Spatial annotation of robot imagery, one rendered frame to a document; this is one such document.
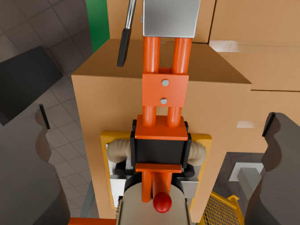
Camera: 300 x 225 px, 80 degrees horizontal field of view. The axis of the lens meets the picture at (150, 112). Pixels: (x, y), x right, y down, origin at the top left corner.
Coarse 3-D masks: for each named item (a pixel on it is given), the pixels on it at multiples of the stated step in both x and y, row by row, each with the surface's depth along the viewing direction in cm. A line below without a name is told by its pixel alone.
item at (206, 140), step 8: (192, 136) 47; (200, 136) 47; (208, 136) 47; (208, 144) 47; (208, 152) 48; (184, 168) 50; (192, 168) 49; (200, 168) 52; (176, 176) 53; (184, 176) 53; (192, 176) 49; (200, 176) 54; (192, 200) 60; (192, 208) 63
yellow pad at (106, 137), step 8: (104, 136) 46; (112, 136) 46; (120, 136) 46; (128, 136) 46; (104, 144) 47; (104, 152) 49; (104, 160) 51; (128, 160) 50; (112, 168) 52; (120, 168) 48; (128, 168) 52; (112, 200) 61; (112, 208) 64
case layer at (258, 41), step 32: (128, 0) 66; (224, 0) 65; (256, 0) 65; (288, 0) 65; (224, 32) 71; (256, 32) 70; (288, 32) 70; (256, 64) 77; (288, 64) 77; (256, 96) 86; (288, 96) 85; (256, 128) 96
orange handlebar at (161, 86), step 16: (144, 48) 23; (176, 48) 23; (144, 64) 24; (176, 64) 24; (144, 80) 24; (160, 80) 24; (176, 80) 24; (144, 96) 26; (160, 96) 25; (176, 96) 25; (144, 112) 28; (176, 112) 27; (176, 128) 29; (144, 176) 36; (144, 192) 39; (80, 224) 47; (96, 224) 47; (112, 224) 47
